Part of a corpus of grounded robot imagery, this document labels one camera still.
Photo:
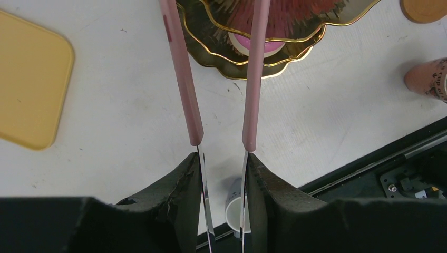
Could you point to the orange round coaster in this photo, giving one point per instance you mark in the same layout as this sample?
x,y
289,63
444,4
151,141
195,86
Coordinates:
x,y
423,11

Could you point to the pink handled metal tongs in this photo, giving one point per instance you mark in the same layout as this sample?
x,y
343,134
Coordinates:
x,y
190,106

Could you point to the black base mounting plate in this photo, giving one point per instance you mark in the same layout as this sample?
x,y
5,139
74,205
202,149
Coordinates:
x,y
391,200

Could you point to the blue grey mug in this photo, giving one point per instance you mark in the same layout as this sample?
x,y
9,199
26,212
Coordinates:
x,y
233,205

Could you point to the pink frosted donut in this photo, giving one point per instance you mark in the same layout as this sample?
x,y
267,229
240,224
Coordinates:
x,y
242,45

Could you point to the pink mug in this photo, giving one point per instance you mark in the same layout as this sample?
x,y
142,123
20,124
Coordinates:
x,y
428,79

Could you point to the yellow serving tray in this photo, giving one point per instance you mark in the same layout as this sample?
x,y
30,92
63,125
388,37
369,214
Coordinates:
x,y
36,66

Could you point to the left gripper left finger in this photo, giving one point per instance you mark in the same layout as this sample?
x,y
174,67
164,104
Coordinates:
x,y
171,207

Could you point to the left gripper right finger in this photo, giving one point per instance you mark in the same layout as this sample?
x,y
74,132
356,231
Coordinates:
x,y
280,214

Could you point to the three tier glass stand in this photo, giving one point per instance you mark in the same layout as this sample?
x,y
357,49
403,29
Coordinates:
x,y
300,24

